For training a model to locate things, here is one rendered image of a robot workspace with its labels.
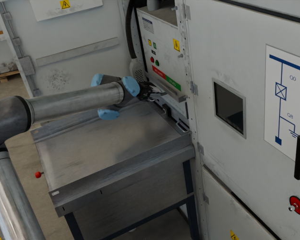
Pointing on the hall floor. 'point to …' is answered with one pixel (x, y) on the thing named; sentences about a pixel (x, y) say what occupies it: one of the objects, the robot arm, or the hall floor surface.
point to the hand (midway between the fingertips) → (159, 92)
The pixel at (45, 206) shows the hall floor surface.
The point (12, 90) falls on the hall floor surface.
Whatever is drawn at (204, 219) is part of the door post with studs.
